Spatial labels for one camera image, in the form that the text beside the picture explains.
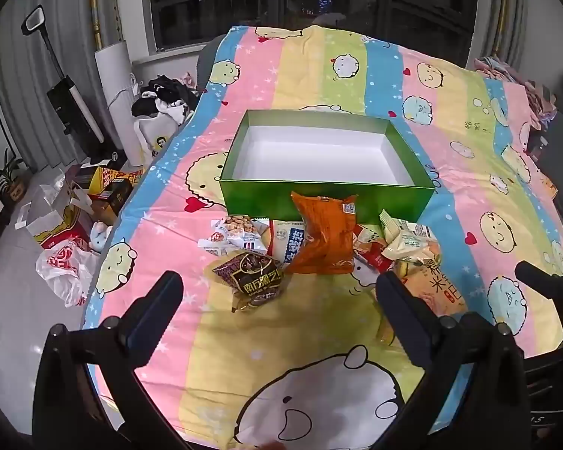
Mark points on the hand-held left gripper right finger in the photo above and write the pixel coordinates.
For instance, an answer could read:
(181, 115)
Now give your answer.
(401, 314)

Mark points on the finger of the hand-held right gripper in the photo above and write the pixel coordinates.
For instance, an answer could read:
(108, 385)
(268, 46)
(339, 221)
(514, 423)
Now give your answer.
(551, 288)

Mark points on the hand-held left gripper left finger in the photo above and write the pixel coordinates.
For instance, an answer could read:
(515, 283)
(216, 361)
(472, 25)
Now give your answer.
(152, 311)

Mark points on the yellow rice cracker packet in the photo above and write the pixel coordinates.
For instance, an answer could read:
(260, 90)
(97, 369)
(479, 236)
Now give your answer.
(438, 290)

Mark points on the red snack packet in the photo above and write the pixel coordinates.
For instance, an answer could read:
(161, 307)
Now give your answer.
(373, 251)

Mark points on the pale green snack packet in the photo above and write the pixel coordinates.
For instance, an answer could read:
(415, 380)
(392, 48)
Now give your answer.
(410, 241)

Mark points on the black sesame snack packet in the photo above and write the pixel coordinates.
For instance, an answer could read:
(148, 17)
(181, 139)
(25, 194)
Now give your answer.
(253, 281)

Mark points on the orange snack packet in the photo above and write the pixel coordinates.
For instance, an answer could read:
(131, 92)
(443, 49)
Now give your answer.
(323, 239)

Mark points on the white nut snack packet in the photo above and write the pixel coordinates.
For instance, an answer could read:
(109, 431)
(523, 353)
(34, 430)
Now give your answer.
(234, 232)

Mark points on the green cardboard box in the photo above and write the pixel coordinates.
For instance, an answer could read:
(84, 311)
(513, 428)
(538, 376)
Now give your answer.
(328, 199)

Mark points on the white blue-label snack packet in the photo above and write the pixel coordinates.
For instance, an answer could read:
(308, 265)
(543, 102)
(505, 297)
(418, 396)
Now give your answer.
(284, 241)

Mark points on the white red-print plastic bag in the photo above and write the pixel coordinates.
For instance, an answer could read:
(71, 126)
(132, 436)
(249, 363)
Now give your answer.
(63, 267)

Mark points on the dark cardboard box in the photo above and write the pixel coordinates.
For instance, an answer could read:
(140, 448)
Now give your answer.
(115, 201)

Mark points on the white bag with yellow sticker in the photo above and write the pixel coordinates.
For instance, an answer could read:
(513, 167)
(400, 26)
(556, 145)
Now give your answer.
(157, 138)

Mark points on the potted plant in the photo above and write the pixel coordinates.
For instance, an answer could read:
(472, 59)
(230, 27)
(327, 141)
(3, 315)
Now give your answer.
(9, 176)

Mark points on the pile of pink clothes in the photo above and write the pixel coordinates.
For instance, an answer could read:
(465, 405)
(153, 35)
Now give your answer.
(535, 89)

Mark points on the white rolled mat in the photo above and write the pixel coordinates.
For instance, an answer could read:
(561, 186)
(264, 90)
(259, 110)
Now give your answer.
(119, 98)

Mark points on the pile of dark clothes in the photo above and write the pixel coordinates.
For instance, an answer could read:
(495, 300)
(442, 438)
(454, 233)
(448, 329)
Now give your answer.
(169, 96)

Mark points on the black upright vacuum cleaner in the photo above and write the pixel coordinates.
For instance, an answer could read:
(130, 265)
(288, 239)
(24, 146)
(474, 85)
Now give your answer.
(68, 98)

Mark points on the grey pillow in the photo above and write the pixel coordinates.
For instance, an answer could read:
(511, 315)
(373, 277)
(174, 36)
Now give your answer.
(209, 65)

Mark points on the cartoon printed blanket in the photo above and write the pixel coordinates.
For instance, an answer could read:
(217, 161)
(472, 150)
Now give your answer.
(309, 70)

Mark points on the golden pole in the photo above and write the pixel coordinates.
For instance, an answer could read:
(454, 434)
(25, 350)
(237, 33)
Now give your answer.
(96, 4)

